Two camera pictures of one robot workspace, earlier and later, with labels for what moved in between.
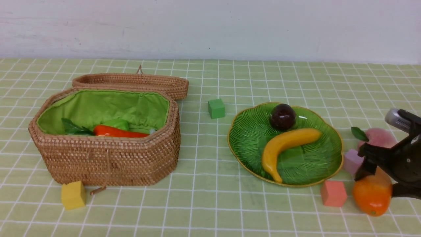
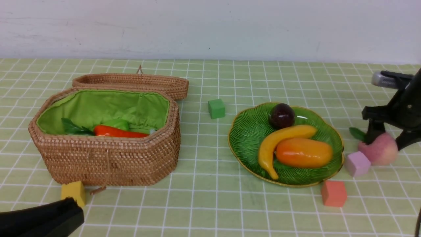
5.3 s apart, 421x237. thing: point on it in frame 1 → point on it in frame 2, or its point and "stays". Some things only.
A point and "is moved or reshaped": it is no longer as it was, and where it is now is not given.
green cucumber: x=119 y=123 stays
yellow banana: x=272 y=148 is moved or reshaped
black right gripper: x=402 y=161 → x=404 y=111
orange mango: x=372 y=195 → x=303 y=153
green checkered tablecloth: x=211 y=195 stays
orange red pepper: x=109 y=131 stays
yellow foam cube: x=73 y=195 stays
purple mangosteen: x=283 y=117 stays
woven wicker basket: x=86 y=161 stays
